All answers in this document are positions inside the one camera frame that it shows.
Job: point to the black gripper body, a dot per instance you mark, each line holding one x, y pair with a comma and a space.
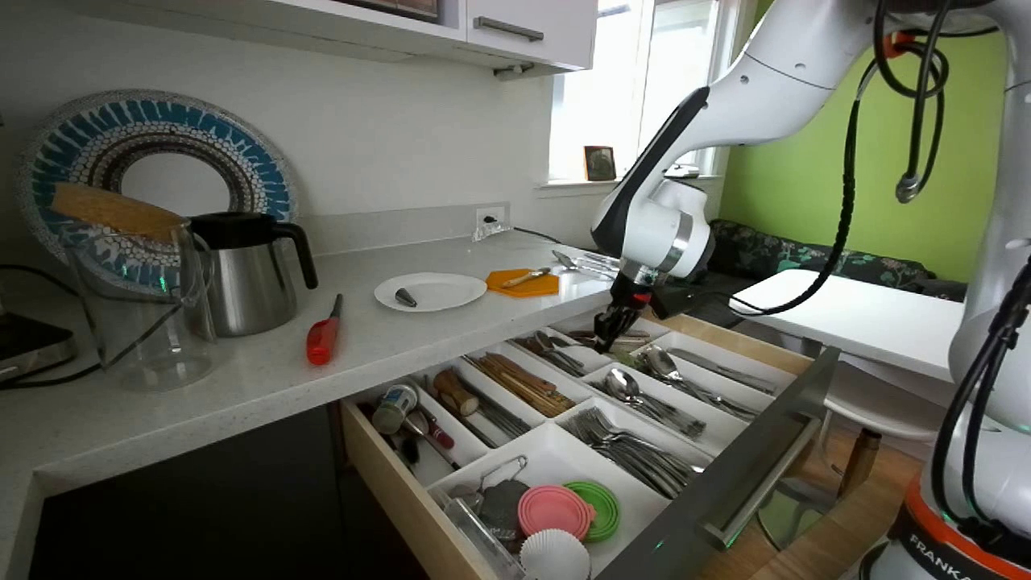
626, 303

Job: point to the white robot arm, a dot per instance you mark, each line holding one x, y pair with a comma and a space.
780, 78

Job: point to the orange robot base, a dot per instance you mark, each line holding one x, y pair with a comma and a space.
979, 546

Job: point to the orange lunch box lid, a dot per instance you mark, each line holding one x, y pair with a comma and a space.
524, 283

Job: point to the wooden kitchen drawer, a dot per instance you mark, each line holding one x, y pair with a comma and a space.
600, 452

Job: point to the green silicone lid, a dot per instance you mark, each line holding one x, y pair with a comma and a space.
604, 509

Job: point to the silver spoons in tray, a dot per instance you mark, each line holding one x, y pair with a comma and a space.
626, 387

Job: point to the wooden chopsticks bundle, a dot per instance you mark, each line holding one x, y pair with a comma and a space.
540, 394

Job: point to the white cutlery organizer tray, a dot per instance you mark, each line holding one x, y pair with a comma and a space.
559, 440

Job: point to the silver forks in tray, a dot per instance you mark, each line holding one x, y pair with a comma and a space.
632, 456

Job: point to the white plate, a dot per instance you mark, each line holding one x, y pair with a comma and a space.
429, 291

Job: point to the white fluted cup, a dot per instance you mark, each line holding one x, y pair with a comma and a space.
555, 555

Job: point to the white upper cabinet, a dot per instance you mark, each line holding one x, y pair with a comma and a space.
506, 37

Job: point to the steel coffee carafe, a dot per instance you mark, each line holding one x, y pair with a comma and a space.
257, 265

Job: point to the glass jar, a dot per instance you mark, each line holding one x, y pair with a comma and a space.
139, 302

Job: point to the blue patterned decorative plate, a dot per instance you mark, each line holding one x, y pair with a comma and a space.
157, 146

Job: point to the wall power outlet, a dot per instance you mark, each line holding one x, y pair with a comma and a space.
492, 222

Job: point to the red handled peeler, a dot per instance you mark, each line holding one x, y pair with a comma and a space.
325, 337

